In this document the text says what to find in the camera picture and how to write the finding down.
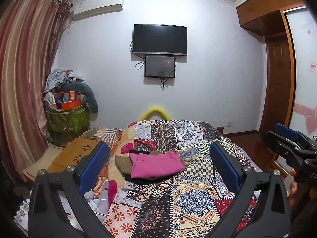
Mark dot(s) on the grey plush pillow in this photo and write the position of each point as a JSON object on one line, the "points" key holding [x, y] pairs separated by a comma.
{"points": [[83, 89]]}

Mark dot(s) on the large wall television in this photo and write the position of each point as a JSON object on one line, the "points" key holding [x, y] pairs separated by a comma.
{"points": [[159, 39]]}

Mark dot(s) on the white air conditioner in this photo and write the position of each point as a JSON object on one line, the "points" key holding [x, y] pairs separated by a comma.
{"points": [[90, 8]]}

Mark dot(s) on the pink pants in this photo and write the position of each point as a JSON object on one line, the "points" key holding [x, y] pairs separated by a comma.
{"points": [[155, 166]]}

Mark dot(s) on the striped brown curtain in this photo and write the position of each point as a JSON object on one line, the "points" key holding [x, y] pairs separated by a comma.
{"points": [[31, 31]]}

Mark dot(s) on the person's right hand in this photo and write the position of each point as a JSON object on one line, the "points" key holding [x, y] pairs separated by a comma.
{"points": [[294, 196]]}

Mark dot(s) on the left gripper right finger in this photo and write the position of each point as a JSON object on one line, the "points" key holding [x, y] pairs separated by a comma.
{"points": [[271, 215]]}

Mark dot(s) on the wooden lap desk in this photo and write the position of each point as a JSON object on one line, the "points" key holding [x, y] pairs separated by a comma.
{"points": [[56, 159]]}

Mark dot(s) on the wooden wardrobe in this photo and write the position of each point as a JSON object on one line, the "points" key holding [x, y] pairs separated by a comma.
{"points": [[267, 18]]}

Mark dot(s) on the small wall monitor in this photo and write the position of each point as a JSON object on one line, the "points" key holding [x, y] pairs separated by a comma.
{"points": [[160, 66]]}

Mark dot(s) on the yellow curved headboard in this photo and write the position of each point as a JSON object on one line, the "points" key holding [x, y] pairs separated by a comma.
{"points": [[155, 110]]}

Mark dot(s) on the orange box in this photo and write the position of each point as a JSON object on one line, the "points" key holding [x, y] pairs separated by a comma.
{"points": [[70, 101]]}

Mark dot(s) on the olive folded pants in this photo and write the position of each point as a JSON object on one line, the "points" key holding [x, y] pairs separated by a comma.
{"points": [[124, 164]]}

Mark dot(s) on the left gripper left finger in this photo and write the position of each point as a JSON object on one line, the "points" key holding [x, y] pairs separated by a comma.
{"points": [[47, 217]]}

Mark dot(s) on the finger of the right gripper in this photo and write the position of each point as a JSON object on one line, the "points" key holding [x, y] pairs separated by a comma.
{"points": [[286, 132]]}

